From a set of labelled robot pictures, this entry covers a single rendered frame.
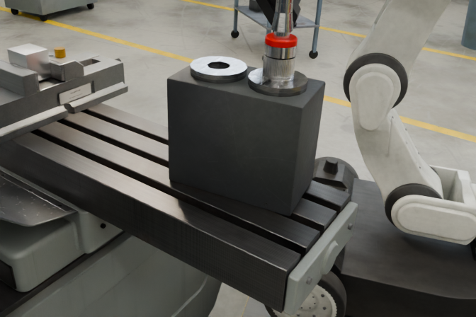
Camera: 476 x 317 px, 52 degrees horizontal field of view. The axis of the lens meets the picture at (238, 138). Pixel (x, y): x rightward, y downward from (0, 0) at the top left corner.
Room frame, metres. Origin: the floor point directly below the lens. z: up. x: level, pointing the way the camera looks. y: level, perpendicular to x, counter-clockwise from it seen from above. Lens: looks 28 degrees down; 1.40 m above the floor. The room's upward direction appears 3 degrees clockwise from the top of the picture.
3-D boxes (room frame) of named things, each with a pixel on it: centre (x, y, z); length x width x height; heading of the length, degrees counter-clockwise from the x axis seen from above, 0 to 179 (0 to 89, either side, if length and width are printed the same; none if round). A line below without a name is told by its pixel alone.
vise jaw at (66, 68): (1.00, 0.41, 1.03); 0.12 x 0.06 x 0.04; 58
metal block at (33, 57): (0.95, 0.44, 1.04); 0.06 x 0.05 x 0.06; 58
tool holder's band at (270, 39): (0.70, -0.05, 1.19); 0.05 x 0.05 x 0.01
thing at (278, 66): (0.70, -0.05, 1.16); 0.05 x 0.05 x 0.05
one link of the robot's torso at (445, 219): (1.07, -0.51, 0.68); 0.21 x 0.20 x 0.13; 76
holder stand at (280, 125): (0.72, -0.01, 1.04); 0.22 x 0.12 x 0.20; 67
